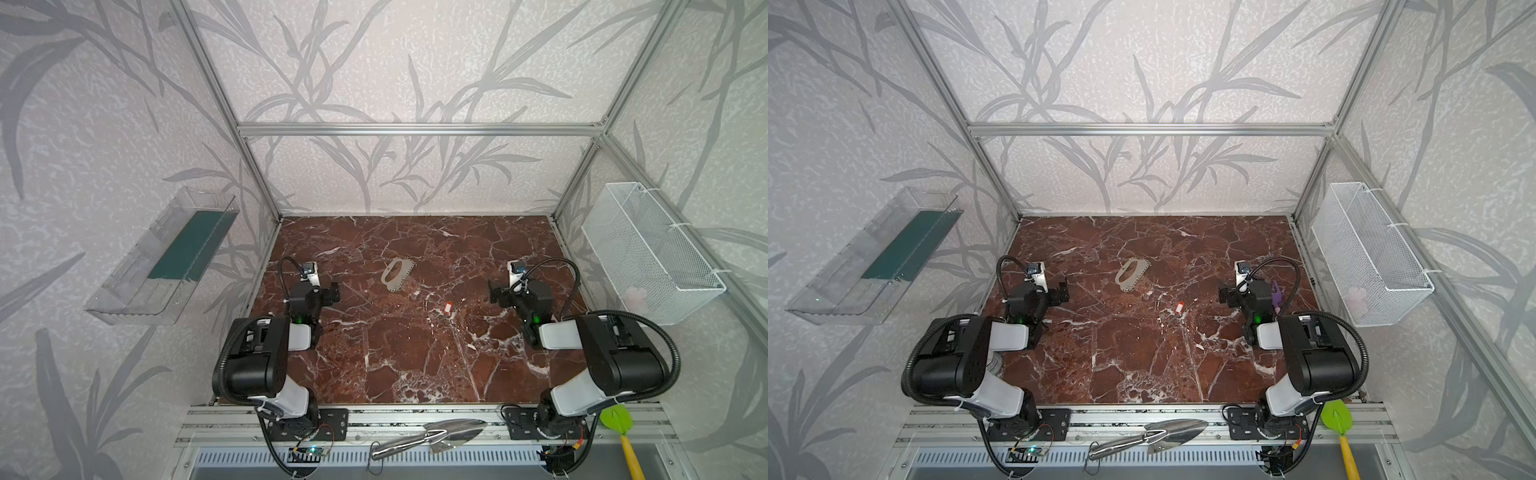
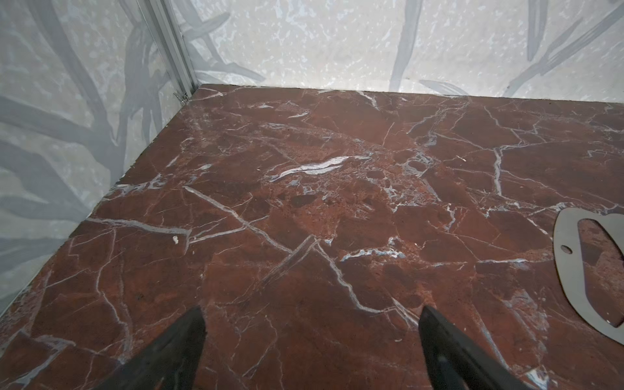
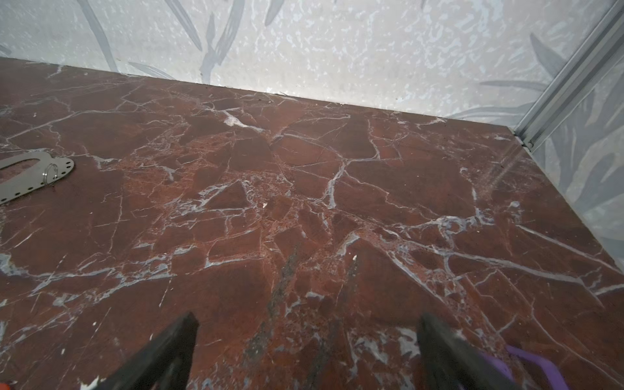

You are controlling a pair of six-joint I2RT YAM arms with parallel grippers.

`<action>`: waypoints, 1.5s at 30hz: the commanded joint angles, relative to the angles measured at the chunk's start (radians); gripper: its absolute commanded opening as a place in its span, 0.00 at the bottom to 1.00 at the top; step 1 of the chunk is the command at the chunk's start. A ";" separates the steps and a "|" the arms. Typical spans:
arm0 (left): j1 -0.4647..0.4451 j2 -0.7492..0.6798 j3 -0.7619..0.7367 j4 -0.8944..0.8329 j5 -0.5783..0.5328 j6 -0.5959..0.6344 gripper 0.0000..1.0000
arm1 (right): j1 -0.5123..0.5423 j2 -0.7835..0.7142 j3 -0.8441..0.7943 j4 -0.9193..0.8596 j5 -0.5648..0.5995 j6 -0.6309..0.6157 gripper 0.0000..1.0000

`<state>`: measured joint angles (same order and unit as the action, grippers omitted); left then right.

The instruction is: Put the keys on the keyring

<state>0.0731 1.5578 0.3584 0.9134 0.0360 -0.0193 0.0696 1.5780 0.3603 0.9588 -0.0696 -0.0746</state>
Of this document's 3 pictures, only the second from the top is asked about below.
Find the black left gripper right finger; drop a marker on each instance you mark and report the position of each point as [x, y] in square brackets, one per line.
[454, 361]

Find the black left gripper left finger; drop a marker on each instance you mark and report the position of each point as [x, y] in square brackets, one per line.
[169, 362]

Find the grey metal key plate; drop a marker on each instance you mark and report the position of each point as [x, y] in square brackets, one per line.
[569, 263]

